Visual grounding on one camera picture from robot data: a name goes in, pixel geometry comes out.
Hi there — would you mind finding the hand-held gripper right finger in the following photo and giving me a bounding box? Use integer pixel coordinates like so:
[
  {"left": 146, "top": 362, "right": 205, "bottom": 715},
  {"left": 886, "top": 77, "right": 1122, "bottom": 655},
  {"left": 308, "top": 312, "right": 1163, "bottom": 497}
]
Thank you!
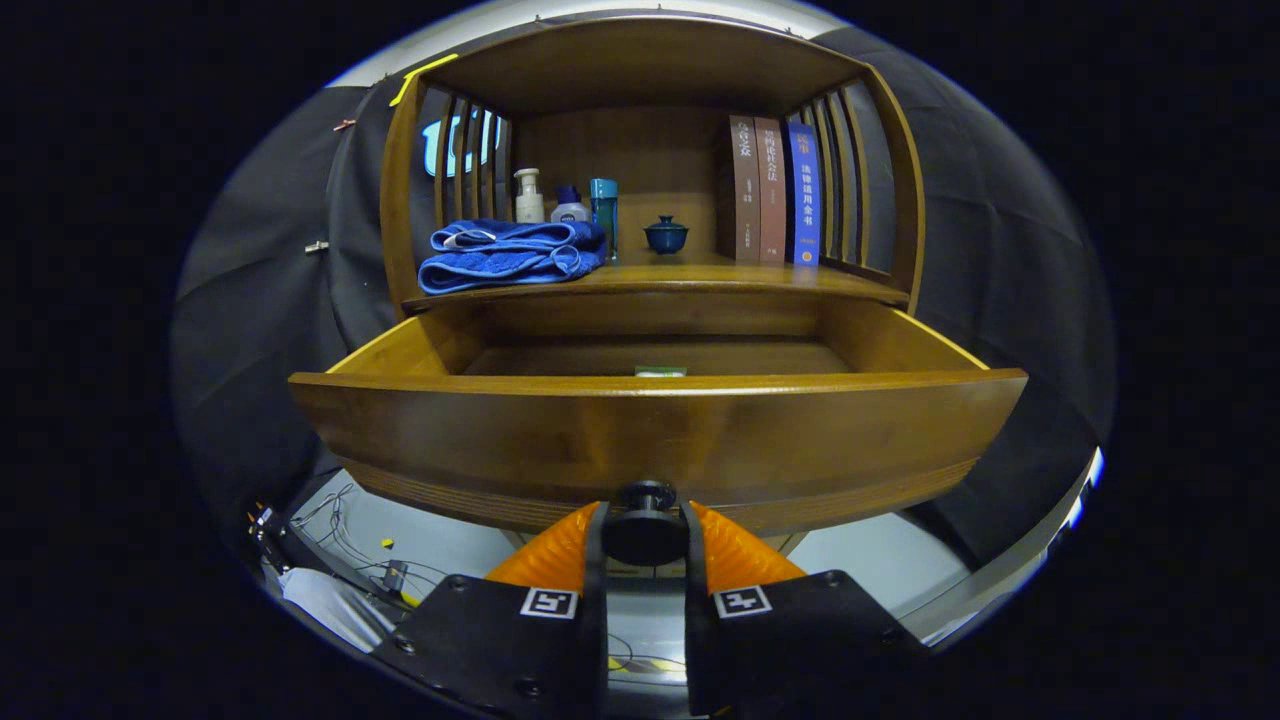
[{"left": 683, "top": 500, "right": 931, "bottom": 719}]

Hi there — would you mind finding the wooden countertop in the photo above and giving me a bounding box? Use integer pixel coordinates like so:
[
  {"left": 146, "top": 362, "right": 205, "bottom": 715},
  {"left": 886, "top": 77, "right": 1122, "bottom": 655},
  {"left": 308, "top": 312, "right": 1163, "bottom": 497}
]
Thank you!
[{"left": 402, "top": 250, "right": 911, "bottom": 313}]

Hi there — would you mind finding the blue book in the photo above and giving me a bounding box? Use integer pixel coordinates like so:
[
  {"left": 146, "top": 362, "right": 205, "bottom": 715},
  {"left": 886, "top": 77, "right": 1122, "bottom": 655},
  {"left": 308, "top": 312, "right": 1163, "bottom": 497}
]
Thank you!
[{"left": 785, "top": 122, "right": 823, "bottom": 267}]

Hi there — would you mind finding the folded blue towel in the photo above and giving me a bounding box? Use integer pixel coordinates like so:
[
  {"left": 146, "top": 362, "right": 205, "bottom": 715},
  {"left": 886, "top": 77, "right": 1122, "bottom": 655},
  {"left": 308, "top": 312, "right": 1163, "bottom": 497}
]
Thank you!
[{"left": 418, "top": 218, "right": 608, "bottom": 296}]

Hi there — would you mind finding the brown wooden cabinet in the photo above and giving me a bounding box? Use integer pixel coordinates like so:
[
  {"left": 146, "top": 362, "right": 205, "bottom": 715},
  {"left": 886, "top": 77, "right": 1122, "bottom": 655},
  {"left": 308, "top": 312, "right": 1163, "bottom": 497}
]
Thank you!
[{"left": 380, "top": 15, "right": 926, "bottom": 561}]

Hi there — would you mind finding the tall teal bottle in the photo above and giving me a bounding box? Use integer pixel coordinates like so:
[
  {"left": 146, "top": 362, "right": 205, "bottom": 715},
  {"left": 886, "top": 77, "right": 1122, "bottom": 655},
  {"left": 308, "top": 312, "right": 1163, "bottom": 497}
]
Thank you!
[{"left": 590, "top": 178, "right": 619, "bottom": 263}]

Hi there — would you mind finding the brown wooden drawer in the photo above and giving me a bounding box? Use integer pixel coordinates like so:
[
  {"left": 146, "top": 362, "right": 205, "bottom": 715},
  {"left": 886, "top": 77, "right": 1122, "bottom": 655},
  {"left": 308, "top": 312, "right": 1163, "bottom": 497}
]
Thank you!
[{"left": 288, "top": 295, "right": 1029, "bottom": 568}]

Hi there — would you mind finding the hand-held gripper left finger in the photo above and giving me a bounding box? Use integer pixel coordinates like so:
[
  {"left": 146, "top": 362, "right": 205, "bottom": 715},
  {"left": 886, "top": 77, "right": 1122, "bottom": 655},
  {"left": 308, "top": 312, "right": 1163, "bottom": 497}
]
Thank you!
[{"left": 372, "top": 500, "right": 609, "bottom": 720}]

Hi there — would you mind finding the reddish brown book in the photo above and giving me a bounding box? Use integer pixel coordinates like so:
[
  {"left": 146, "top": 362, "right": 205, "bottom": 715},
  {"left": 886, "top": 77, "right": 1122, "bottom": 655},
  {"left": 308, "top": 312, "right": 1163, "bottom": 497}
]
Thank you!
[{"left": 753, "top": 117, "right": 788, "bottom": 265}]

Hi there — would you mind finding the dark brown book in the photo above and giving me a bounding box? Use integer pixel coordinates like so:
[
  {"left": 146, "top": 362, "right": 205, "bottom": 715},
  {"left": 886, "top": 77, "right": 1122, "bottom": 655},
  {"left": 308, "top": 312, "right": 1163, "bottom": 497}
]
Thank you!
[{"left": 728, "top": 114, "right": 761, "bottom": 264}]

